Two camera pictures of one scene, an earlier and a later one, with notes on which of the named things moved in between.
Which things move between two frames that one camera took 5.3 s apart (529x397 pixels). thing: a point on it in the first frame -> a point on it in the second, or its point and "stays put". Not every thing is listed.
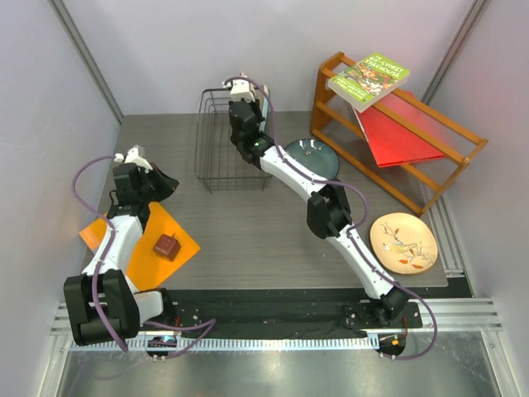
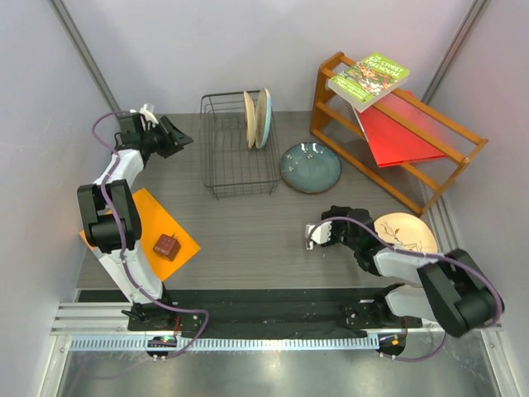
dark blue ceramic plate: x=316 y=155 stays put
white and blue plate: x=264 y=102 stays put
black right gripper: x=255 y=106 -> x=335 y=211
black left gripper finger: x=160 y=186 -> x=178 y=137
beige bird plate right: x=402 y=243 stays put
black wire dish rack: x=217 y=160 stays put
